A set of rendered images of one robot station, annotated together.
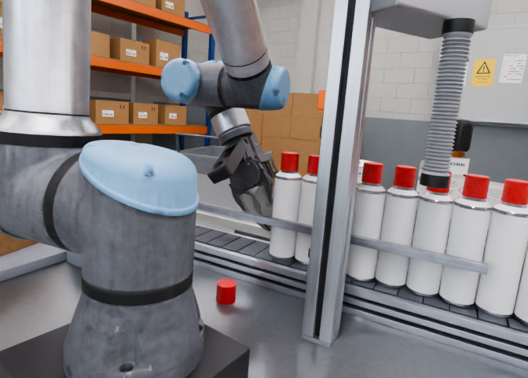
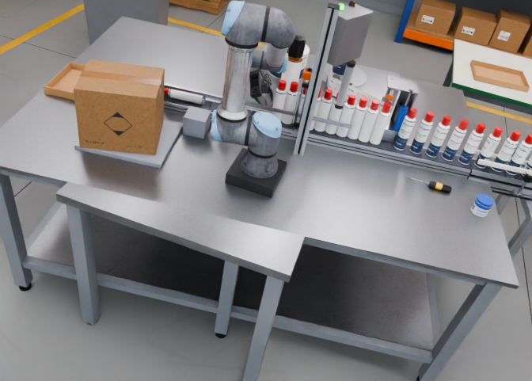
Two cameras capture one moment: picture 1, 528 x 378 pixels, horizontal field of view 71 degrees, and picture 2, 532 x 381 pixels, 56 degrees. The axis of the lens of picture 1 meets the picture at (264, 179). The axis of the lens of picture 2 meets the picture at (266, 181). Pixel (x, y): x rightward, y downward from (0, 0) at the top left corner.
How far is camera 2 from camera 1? 1.64 m
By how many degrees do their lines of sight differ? 37
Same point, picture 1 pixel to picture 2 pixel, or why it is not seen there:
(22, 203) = (237, 136)
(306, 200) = (289, 101)
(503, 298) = (355, 134)
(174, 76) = not seen: hidden behind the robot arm
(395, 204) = (324, 105)
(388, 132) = not seen: outside the picture
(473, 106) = not seen: outside the picture
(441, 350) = (335, 152)
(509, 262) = (358, 123)
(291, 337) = (290, 154)
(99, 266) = (262, 150)
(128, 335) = (267, 164)
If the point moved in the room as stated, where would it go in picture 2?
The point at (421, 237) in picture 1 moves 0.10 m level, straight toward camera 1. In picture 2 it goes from (332, 116) to (332, 128)
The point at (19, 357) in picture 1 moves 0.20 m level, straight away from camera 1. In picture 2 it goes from (233, 173) to (196, 150)
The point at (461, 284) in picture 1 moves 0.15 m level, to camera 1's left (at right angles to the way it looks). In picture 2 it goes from (343, 131) to (313, 132)
